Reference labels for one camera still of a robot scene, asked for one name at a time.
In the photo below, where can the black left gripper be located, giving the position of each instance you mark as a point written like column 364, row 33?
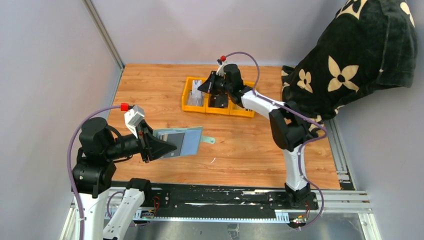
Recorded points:
column 154, row 147

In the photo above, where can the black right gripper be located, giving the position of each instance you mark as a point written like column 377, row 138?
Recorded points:
column 210, row 84

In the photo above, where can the white silver credit card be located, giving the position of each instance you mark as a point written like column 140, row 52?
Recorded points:
column 196, row 93

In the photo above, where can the black credit card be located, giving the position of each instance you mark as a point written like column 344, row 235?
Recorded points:
column 175, row 138

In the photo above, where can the mint green leather card holder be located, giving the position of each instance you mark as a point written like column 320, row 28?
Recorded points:
column 186, row 140

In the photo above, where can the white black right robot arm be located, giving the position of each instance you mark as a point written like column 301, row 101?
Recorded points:
column 289, row 130

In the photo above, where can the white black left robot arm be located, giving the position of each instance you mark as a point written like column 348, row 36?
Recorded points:
column 101, row 147

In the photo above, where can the silver cards in bin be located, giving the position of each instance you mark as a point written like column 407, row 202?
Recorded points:
column 196, row 103

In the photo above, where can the yellow left plastic bin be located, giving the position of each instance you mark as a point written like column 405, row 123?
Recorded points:
column 186, row 89

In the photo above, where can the yellow middle plastic bin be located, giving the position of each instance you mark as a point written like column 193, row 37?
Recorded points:
column 217, row 111

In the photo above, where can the black floral blanket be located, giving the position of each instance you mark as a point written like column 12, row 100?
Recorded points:
column 370, row 45

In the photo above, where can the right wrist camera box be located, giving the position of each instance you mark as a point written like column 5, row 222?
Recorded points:
column 222, row 62

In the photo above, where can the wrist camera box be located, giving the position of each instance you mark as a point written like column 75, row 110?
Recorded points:
column 133, row 117
column 222, row 62

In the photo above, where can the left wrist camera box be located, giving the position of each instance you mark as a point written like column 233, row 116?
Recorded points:
column 133, row 117

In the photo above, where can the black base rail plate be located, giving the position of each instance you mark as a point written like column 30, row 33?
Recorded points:
column 218, row 202

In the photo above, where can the aluminium frame post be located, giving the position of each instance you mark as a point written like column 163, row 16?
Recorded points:
column 97, row 20

